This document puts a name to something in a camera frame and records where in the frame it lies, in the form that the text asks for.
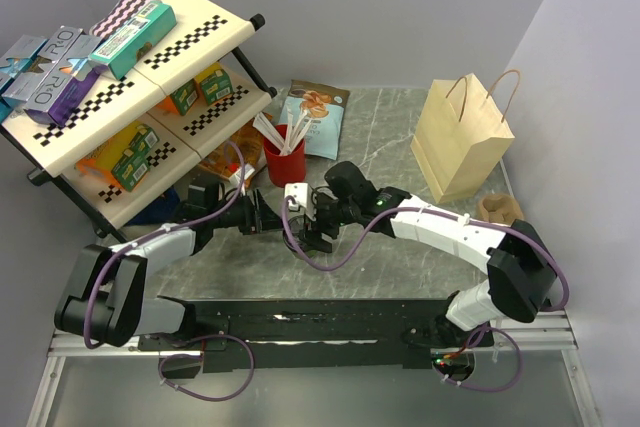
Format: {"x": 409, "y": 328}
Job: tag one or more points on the orange green large box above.
{"x": 122, "y": 159}

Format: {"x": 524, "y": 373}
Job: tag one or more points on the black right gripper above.
{"x": 313, "y": 240}

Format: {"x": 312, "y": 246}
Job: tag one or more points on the blue silver box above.
{"x": 18, "y": 58}

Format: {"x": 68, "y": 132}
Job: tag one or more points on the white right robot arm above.
{"x": 522, "y": 277}

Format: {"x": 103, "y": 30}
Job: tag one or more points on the cream two-tier shelf rack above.
{"x": 204, "y": 34}

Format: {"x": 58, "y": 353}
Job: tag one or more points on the white wrapped straws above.
{"x": 295, "y": 132}

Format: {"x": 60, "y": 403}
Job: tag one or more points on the brown paper bag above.
{"x": 461, "y": 136}

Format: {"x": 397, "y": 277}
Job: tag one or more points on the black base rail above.
{"x": 298, "y": 333}

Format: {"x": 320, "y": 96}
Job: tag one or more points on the blue snack pouch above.
{"x": 321, "y": 105}

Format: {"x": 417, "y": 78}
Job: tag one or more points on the brown cardboard cup carrier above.
{"x": 499, "y": 209}

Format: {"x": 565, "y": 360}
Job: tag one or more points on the orange snack bag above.
{"x": 223, "y": 162}

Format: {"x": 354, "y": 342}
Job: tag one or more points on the silver purple box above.
{"x": 57, "y": 80}

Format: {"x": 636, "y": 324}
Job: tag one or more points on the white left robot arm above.
{"x": 104, "y": 301}

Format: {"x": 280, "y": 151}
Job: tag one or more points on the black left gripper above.
{"x": 259, "y": 216}

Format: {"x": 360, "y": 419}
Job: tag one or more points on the black plastic cup lid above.
{"x": 296, "y": 225}

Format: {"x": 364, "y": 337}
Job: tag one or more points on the teal box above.
{"x": 119, "y": 53}

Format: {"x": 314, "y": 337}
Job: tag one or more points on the red cup holder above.
{"x": 285, "y": 169}

